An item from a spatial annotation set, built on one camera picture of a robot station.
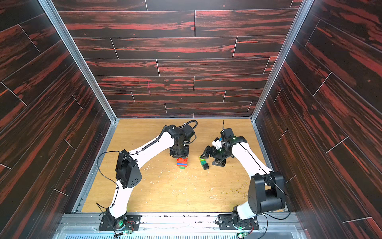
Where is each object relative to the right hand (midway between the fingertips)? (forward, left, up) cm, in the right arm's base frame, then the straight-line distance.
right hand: (210, 159), depth 85 cm
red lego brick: (-2, +16, -1) cm, 16 cm away
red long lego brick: (+1, +17, -11) cm, 20 cm away
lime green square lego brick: (+4, +5, -8) cm, 10 cm away
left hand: (+1, +14, -1) cm, 14 cm away
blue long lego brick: (+2, +17, -10) cm, 20 cm away
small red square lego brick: (-1, +17, +1) cm, 17 cm away
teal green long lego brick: (+3, +3, -9) cm, 10 cm away
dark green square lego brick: (0, +17, -11) cm, 20 cm away
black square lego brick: (-1, +2, -8) cm, 8 cm away
